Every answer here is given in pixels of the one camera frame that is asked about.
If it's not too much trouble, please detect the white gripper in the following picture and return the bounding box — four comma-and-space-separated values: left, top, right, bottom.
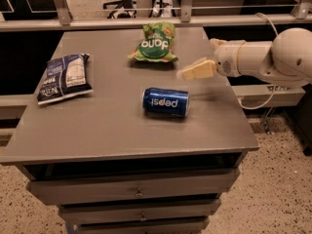
176, 38, 246, 81

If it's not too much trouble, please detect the green rice chip bag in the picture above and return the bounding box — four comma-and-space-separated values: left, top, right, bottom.
128, 21, 177, 62

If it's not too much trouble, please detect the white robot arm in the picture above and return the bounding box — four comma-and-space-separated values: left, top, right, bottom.
177, 28, 312, 88

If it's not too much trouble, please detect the blue chip bag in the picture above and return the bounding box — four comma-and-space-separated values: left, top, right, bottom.
37, 54, 93, 105

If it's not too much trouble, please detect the blue pepsi can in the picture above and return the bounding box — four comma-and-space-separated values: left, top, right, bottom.
142, 88, 189, 117

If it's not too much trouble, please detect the grey metal railing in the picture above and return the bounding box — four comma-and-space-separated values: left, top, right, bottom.
0, 0, 312, 32

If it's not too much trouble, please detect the black office chair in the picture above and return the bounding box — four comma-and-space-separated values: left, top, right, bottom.
102, 0, 137, 19

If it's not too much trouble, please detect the grey drawer cabinet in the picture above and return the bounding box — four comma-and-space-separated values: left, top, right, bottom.
1, 27, 258, 234

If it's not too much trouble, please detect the white cable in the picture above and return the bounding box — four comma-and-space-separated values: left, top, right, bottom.
239, 12, 281, 111

